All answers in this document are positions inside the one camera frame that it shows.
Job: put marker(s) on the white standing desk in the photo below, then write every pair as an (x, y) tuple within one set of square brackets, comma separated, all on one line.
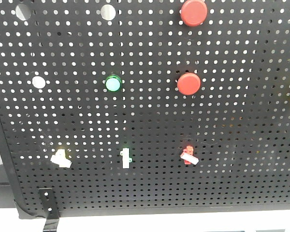
[(202, 222)]

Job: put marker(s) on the green round push button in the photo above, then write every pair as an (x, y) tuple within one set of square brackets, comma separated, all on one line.
[(113, 83)]

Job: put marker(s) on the upper red push button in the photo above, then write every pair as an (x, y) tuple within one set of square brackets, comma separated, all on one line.
[(193, 12)]

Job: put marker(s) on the yellow white toggle switch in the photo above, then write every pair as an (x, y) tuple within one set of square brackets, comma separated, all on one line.
[(59, 158)]

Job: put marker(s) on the black perforated pegboard panel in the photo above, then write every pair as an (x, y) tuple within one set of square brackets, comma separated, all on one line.
[(54, 58)]

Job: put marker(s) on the red push button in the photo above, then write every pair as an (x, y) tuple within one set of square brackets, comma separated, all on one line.
[(193, 12), (188, 83)]

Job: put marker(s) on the lower red push button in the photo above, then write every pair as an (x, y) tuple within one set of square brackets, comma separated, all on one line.
[(188, 83)]

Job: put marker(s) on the red white toggle switch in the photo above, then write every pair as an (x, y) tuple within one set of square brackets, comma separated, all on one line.
[(188, 157)]

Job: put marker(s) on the green white toggle switch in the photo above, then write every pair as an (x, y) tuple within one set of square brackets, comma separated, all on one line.
[(126, 159)]

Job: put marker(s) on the black box on desk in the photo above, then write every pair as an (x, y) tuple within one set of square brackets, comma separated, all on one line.
[(6, 194)]

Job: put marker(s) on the left black pegboard clamp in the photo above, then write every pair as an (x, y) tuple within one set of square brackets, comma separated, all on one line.
[(49, 204)]

